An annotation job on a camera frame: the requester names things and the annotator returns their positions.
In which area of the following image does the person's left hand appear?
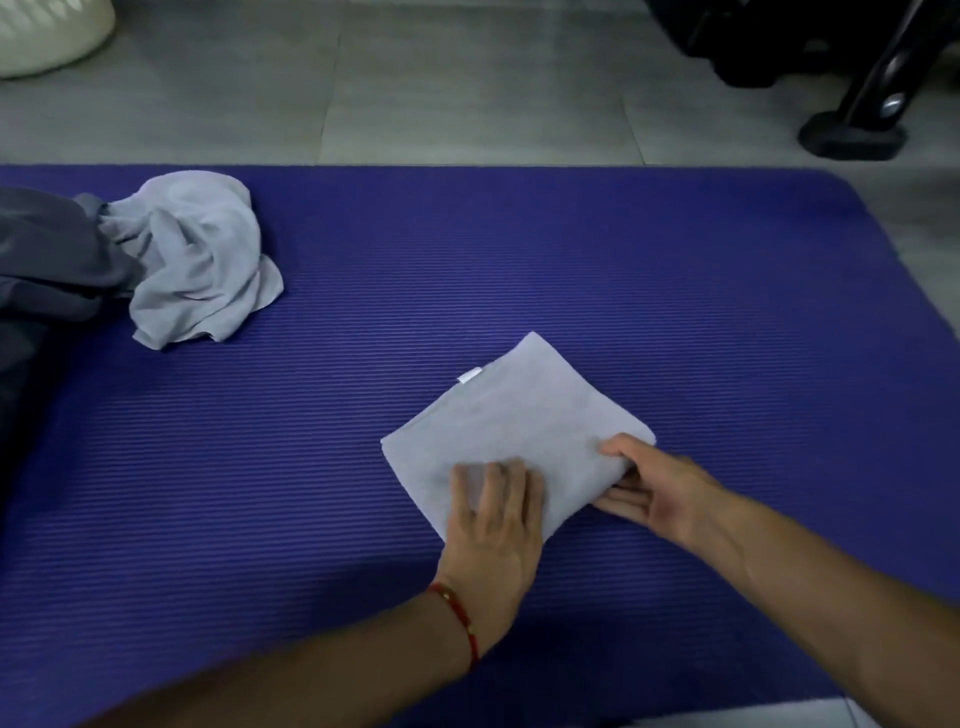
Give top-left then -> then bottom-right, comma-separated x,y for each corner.
433,458 -> 546,655

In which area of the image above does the person's right hand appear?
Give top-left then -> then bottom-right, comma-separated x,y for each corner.
592,433 -> 726,556

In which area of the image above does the light grey printed towel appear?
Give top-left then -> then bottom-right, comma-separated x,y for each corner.
380,331 -> 658,543

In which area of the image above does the purple ribbed mat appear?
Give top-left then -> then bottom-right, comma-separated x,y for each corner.
0,164 -> 960,728

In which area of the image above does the pile of dark grey towels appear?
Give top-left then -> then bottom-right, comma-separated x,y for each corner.
0,185 -> 144,481

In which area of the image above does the person's right forearm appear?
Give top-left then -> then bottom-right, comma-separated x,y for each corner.
693,483 -> 960,728

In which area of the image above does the person's left forearm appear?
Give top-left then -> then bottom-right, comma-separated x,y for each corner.
74,592 -> 474,728

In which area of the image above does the black weight stack machine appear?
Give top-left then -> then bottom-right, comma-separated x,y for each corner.
644,0 -> 960,163

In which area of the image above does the white perforated laundry basket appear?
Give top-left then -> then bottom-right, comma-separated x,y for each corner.
0,0 -> 118,80

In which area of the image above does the red string bracelet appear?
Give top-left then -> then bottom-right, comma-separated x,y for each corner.
427,581 -> 481,673

